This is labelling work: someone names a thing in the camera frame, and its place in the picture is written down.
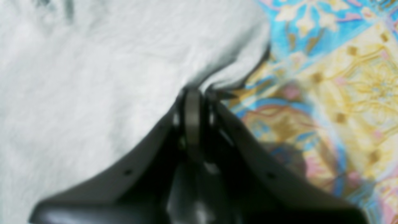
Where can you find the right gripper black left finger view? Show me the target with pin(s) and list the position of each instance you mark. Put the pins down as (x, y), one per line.
(134, 190)

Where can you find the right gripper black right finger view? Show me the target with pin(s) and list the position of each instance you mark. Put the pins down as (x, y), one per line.
(260, 189)

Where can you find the grey T-shirt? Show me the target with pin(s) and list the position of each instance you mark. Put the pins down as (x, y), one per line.
(83, 81)

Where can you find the patterned tablecloth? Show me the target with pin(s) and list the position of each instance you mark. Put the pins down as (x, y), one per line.
(327, 98)

